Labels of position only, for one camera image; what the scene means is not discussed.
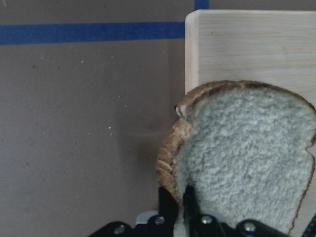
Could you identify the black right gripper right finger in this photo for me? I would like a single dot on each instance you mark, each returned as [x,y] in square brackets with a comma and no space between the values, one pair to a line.
[200,224]

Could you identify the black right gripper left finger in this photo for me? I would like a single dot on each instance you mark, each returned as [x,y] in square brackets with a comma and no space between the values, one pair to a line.
[167,213]

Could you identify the bread slice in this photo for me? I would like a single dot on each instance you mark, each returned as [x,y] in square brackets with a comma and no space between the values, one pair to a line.
[243,146]

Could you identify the wooden cutting board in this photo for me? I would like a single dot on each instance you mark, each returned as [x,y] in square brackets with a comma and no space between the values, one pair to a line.
[271,46]

